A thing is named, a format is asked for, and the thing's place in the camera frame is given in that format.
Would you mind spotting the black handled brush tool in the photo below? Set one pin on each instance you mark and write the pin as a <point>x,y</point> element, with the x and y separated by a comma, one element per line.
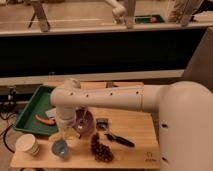
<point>102,124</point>

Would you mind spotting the white paper cup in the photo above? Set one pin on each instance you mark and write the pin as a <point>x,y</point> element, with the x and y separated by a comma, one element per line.
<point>28,144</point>

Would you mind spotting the green tray in background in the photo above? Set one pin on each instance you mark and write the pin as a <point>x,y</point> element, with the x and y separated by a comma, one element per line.
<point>149,19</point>

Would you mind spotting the blue plastic cup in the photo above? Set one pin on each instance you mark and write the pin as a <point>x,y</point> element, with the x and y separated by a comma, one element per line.
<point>60,148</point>

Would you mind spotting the wooden table board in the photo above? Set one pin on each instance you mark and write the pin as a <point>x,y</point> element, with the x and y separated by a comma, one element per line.
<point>133,133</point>

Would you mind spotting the orange carrot toy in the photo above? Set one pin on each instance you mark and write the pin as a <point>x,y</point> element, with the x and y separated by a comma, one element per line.
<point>50,122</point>

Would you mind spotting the green plastic tray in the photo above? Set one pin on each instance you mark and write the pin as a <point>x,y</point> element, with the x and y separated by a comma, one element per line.
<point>38,104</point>

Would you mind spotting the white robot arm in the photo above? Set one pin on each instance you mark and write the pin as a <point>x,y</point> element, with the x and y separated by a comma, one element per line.
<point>185,111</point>

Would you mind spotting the purple plastic bowl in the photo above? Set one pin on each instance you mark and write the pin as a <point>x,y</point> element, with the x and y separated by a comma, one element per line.
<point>84,125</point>

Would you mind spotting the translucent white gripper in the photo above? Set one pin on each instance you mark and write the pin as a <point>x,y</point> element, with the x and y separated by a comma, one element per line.
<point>65,129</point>

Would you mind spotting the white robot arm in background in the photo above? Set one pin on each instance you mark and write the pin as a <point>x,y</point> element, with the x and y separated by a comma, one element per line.
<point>118,10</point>

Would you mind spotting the white paper in tray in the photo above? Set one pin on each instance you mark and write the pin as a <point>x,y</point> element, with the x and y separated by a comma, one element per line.
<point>51,113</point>

